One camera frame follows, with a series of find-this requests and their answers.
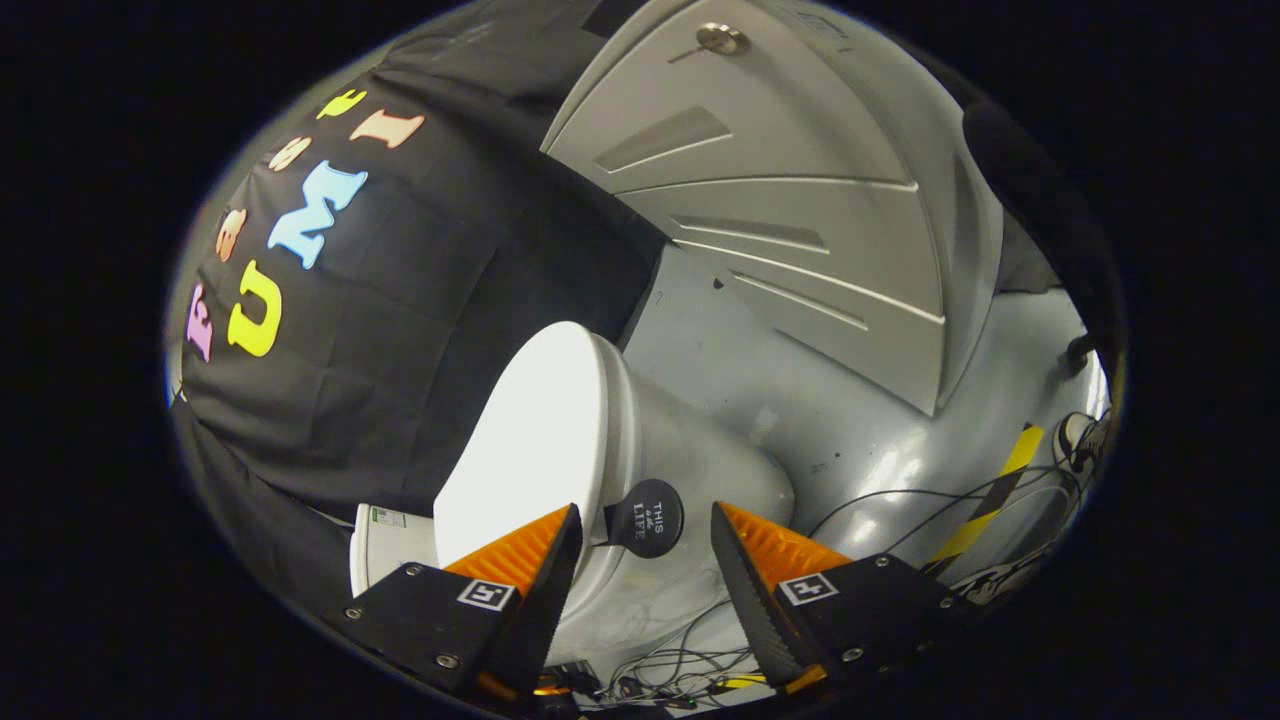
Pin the white toilet lid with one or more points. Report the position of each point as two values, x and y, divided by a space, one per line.
520 450

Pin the white drawer cabinet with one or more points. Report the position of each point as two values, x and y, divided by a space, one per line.
780 130

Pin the white toilet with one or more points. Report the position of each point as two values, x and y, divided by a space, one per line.
710 470

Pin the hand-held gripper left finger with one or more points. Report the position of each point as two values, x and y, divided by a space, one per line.
545 620

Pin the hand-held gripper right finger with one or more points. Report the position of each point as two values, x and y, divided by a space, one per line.
755 610

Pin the black backdrop cloth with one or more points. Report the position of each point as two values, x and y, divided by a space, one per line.
420 300

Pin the yellow black floor tape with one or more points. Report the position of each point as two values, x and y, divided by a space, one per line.
1020 450

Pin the person's black white sneaker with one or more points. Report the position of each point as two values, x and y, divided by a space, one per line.
1075 435
1000 580

